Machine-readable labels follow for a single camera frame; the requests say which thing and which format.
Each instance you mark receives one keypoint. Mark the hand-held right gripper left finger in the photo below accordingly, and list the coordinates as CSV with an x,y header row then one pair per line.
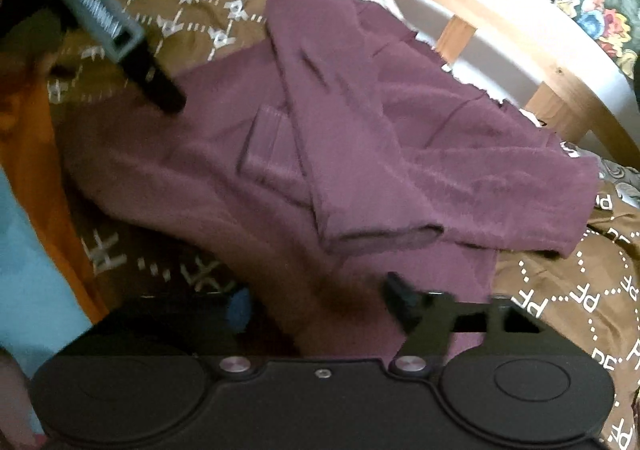
x,y
239,307

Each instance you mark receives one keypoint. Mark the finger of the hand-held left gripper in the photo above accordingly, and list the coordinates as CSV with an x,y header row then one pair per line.
x,y
157,80

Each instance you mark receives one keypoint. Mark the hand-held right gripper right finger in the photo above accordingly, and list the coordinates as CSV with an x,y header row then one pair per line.
x,y
402,292

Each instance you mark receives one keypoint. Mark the maroon long-sleeved shirt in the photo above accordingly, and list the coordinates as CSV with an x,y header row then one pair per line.
x,y
375,130

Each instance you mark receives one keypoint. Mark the orange cloth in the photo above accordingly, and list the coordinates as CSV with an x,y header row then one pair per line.
x,y
35,155

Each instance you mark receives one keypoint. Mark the brown printed blanket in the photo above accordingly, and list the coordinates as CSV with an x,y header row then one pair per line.
x,y
550,280

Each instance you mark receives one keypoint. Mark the light blue cloth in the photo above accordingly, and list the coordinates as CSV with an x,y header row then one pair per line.
x,y
35,290

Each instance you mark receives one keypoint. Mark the colourful landscape wall poster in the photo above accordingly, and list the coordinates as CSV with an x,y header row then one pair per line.
x,y
600,5

